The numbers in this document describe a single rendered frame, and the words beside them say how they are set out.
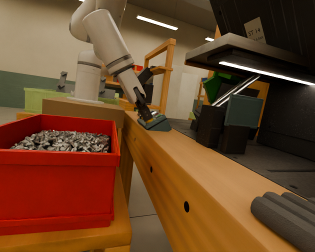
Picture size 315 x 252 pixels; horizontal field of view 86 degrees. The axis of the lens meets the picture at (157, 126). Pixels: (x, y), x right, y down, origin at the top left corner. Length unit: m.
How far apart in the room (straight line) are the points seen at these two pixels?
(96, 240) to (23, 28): 7.94
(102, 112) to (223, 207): 0.66
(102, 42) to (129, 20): 7.66
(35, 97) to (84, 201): 1.23
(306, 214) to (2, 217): 0.34
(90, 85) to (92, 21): 0.46
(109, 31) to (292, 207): 0.51
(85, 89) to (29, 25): 7.19
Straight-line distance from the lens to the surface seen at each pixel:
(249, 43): 0.37
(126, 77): 0.51
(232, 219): 0.21
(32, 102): 1.48
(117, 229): 0.31
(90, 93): 0.95
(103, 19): 0.54
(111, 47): 0.52
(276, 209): 0.20
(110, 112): 0.79
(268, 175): 0.37
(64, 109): 0.80
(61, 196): 0.29
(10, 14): 8.30
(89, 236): 0.31
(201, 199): 0.25
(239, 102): 0.44
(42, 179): 0.28
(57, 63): 7.70
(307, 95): 0.63
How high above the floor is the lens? 1.01
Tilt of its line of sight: 9 degrees down
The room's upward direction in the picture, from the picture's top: 8 degrees clockwise
